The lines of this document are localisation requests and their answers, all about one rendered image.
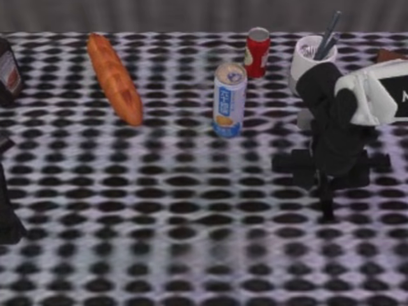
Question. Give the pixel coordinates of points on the brown object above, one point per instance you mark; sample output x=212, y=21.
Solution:
x=390, y=55

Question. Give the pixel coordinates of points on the dark jar with red label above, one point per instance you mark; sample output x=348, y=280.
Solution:
x=8, y=73

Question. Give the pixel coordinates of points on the long grey-blue pen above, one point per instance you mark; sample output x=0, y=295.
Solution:
x=328, y=35

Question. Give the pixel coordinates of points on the red soda can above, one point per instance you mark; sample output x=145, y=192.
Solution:
x=256, y=54

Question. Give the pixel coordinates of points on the white and blue drink can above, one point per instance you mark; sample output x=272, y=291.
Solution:
x=228, y=102

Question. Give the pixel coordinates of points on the short grey-blue pen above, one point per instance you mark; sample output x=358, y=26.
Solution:
x=331, y=44

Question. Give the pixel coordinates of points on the orange baguette bread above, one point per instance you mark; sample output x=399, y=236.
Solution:
x=114, y=79

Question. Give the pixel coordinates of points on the white cup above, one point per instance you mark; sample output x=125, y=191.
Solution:
x=301, y=65

